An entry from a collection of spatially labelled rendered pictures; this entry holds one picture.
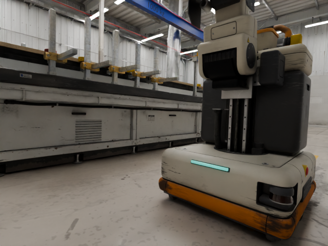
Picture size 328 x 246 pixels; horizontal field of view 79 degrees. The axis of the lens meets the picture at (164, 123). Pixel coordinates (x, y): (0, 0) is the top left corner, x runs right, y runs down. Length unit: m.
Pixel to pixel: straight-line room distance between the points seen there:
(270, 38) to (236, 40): 0.37
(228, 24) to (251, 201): 0.73
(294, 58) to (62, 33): 9.14
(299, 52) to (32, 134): 1.76
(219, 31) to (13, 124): 1.47
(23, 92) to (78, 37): 8.55
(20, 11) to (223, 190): 9.15
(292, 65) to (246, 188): 0.61
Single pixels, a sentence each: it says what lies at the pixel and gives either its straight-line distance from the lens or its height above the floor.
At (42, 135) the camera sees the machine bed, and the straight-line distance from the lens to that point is 1.82.
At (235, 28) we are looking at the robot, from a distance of 0.99.
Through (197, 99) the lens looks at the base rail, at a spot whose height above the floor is 0.66.
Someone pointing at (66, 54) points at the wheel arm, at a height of 0.82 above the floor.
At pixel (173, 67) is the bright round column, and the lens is 7.25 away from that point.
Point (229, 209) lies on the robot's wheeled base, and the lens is 0.91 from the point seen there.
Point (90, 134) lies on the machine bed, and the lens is 1.97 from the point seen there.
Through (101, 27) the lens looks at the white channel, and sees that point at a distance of 3.03.
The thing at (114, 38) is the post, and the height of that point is 1.09.
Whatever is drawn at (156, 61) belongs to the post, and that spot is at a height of 0.99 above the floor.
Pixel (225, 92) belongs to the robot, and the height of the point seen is 0.59.
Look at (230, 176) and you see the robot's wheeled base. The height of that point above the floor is 0.22.
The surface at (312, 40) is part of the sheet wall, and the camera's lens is 12.23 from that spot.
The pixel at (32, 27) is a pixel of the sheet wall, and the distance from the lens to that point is 9.40.
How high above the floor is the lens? 0.47
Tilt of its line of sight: 3 degrees down
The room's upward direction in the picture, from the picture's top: 2 degrees clockwise
